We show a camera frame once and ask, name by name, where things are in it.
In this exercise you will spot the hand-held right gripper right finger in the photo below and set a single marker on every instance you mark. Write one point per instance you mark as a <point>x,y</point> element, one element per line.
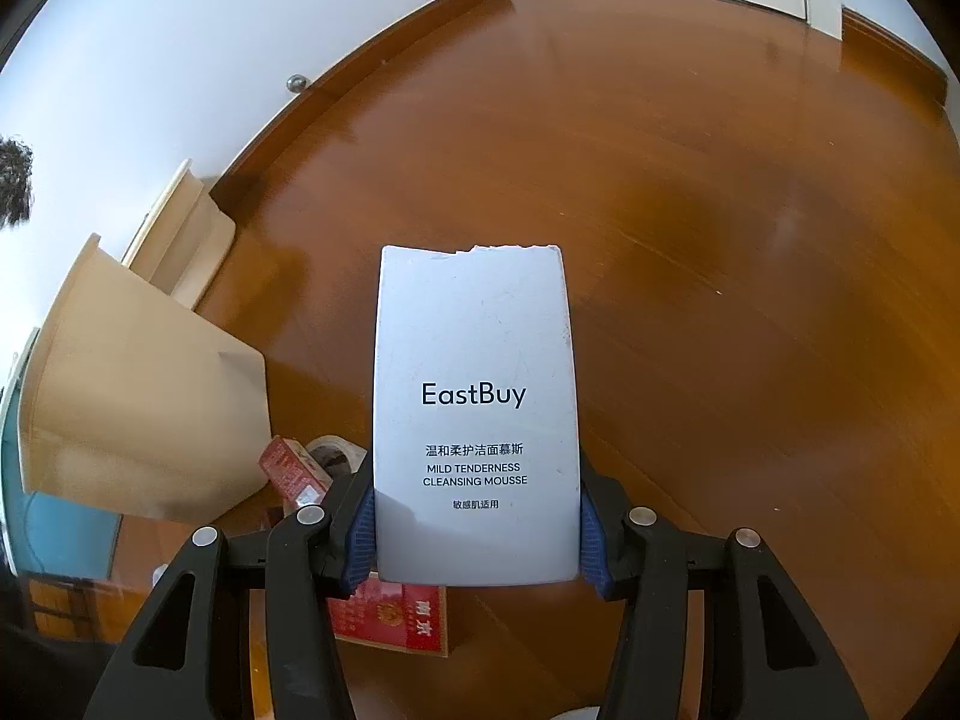
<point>592,540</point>

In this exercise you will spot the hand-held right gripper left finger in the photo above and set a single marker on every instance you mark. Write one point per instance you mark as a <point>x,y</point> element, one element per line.
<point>360,532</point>

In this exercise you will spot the red cigarette pack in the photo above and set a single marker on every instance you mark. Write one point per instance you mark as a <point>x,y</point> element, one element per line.
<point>397,619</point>

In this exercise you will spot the white cosmetic box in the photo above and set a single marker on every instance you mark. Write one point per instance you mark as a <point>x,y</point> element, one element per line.
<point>472,352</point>

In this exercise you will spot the beige plastic waste bin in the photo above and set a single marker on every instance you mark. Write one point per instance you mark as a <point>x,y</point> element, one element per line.
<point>135,390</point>

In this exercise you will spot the dark mesh scrubber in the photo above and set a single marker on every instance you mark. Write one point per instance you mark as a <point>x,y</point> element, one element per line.
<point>11,180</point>

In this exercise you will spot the roll of tape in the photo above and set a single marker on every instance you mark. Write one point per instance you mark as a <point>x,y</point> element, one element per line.
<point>330,454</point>

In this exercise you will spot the small red carton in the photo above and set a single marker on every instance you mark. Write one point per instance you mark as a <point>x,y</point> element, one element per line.
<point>289,469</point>

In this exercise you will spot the blue storage box white lid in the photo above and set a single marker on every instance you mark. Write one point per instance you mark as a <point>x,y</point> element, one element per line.
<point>60,532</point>

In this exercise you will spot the beige mop bucket with lid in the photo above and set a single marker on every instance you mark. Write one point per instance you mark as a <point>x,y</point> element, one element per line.
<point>191,255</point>

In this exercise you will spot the metal stopper on baseboard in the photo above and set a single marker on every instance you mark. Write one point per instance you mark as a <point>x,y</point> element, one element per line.
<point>298,82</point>

